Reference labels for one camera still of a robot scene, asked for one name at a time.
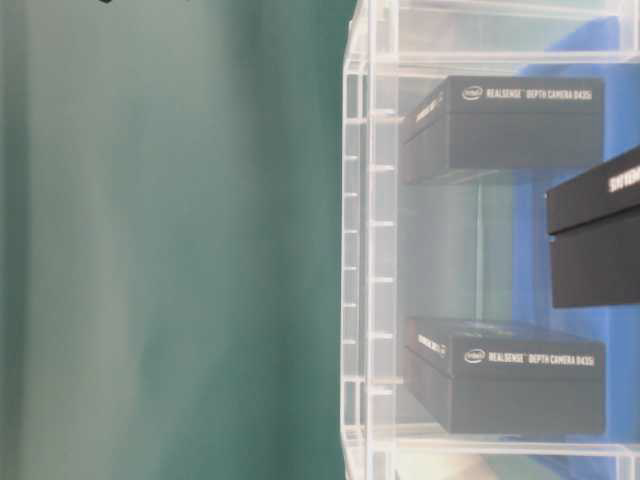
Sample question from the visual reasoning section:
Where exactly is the black realsense box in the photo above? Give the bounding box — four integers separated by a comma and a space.
399, 75, 605, 184
403, 316, 606, 436
546, 147, 639, 308

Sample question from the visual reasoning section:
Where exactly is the blue cloth behind case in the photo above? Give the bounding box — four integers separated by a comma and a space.
504, 14, 640, 451

